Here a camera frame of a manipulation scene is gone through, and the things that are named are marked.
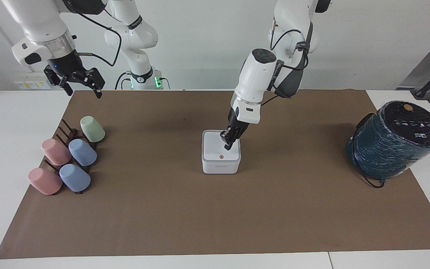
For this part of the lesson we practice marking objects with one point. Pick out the blue plastic cup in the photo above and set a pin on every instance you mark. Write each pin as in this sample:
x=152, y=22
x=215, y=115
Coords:
x=83, y=152
x=74, y=178

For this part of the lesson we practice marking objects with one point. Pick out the green plastic cup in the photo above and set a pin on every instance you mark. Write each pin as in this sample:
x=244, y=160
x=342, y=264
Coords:
x=92, y=129

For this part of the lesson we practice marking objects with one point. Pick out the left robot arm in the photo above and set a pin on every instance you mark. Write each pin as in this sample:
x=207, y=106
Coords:
x=254, y=74

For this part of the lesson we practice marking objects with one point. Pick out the dark brown cup rack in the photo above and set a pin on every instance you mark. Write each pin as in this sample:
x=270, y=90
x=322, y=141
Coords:
x=68, y=130

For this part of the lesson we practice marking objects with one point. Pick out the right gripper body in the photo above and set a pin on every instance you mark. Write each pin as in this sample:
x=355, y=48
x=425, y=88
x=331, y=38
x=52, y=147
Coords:
x=67, y=63

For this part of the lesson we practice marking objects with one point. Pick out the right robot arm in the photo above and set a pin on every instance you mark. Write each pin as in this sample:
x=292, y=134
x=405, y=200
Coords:
x=43, y=22

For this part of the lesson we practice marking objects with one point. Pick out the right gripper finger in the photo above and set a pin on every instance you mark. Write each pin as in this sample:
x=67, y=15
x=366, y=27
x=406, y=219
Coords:
x=55, y=78
x=92, y=77

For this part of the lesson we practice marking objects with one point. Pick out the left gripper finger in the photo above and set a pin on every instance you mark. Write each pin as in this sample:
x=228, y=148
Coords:
x=240, y=133
x=227, y=140

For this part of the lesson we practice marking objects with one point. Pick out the white wall socket strip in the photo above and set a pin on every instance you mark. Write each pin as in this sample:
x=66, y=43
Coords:
x=32, y=84

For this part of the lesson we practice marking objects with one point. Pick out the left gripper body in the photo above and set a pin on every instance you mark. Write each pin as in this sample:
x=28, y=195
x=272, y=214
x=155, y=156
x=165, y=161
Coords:
x=234, y=118

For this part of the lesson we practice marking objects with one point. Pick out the white square trash can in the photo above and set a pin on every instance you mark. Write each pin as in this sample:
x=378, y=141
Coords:
x=215, y=157

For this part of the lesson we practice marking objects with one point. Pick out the teal wrapped cylindrical speaker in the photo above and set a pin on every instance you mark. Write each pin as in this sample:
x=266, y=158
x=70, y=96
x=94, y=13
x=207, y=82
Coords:
x=390, y=145

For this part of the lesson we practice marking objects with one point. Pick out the pink plastic cup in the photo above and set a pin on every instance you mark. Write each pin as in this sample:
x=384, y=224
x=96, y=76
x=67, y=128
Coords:
x=55, y=151
x=44, y=181

